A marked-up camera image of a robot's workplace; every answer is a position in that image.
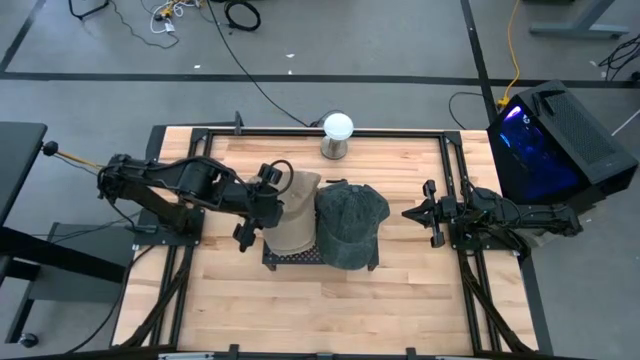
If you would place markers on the tan baseball cap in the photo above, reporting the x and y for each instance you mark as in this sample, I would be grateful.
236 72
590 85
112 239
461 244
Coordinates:
297 225

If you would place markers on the black perforated metal rack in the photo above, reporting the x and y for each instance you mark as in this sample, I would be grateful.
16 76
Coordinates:
295 256

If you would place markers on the black aluminium table frame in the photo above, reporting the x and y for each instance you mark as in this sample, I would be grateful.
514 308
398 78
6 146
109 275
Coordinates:
400 134

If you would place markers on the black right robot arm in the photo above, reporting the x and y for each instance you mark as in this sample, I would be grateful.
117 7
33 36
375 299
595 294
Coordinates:
525 217

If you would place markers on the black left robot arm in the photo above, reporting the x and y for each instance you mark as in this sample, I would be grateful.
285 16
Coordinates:
190 175

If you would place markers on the grey desk foot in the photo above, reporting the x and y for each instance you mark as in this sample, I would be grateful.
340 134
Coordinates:
575 27

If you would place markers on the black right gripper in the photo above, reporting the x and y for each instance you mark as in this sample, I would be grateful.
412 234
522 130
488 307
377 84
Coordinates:
444 210

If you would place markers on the black computer case blue light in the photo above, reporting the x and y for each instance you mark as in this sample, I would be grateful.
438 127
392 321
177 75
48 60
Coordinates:
575 145

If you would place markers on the dark green baseball cap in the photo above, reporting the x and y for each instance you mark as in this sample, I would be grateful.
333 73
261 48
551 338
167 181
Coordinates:
350 225

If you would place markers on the black desk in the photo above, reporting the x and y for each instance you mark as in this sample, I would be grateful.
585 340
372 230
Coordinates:
20 160

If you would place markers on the white lamp with metal base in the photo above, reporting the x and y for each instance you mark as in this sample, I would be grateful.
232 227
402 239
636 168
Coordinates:
338 126

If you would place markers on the black clamp post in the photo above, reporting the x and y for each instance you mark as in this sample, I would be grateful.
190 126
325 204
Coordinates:
238 122

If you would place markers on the black castor wheel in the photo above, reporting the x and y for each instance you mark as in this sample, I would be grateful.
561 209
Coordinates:
29 340

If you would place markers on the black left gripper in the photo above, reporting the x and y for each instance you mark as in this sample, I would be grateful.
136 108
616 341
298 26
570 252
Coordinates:
252 220

